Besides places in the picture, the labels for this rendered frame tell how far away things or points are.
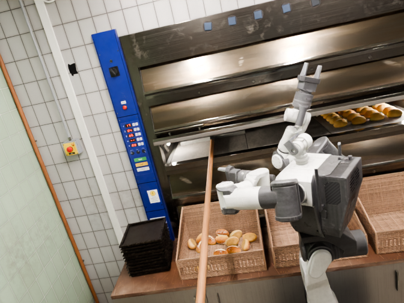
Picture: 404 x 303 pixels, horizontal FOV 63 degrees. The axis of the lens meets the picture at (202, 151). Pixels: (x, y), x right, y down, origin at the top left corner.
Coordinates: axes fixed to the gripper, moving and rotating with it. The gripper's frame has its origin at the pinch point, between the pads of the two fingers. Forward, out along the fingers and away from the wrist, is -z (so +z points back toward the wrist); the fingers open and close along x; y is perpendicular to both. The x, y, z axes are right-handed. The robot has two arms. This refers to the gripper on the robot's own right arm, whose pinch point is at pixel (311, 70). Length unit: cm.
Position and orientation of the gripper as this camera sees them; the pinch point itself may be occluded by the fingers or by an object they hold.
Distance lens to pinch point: 170.9
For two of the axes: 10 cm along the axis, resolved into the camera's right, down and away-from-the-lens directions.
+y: -3.5, -3.6, 8.7
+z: -2.0, 9.3, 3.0
